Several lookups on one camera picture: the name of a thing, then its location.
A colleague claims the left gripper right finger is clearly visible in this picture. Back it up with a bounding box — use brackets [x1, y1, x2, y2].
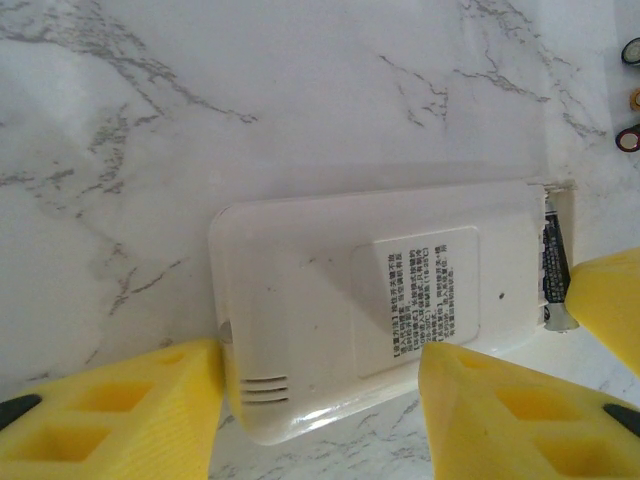
[418, 341, 640, 480]

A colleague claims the black AAA battery white print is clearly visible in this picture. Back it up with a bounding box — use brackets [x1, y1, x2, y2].
[537, 197, 581, 334]

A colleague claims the short white display remote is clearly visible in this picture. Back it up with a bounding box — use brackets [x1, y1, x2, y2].
[207, 179, 582, 447]

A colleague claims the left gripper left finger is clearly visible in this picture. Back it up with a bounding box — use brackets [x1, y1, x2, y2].
[0, 338, 224, 480]

